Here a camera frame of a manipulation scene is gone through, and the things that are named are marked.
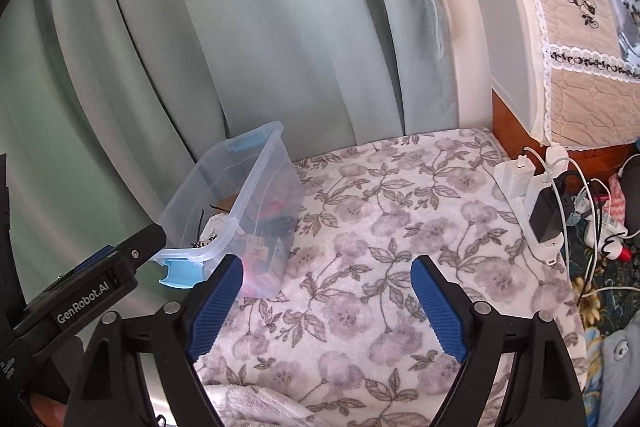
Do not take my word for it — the beige quilted lace cover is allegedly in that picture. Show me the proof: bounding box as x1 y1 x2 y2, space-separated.
491 0 640 148

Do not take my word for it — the black charger adapter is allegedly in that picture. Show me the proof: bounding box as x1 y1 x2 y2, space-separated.
529 180 573 243

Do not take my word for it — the clear plastic storage bin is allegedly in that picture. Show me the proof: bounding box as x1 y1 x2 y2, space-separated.
153 121 304 299

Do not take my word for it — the white power strip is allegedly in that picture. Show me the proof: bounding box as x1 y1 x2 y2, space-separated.
494 146 568 267

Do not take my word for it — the green curtain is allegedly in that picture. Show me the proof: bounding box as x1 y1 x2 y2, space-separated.
1 0 459 295

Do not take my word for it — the white charger adapter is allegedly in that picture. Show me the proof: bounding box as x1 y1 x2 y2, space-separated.
501 155 535 198

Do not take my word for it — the person's left hand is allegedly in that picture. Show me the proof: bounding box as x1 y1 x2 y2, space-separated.
29 395 67 427

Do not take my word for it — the floral grey table cloth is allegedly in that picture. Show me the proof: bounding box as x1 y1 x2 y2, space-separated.
195 129 587 426

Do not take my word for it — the white charging cable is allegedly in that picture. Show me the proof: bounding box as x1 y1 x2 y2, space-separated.
522 146 640 308

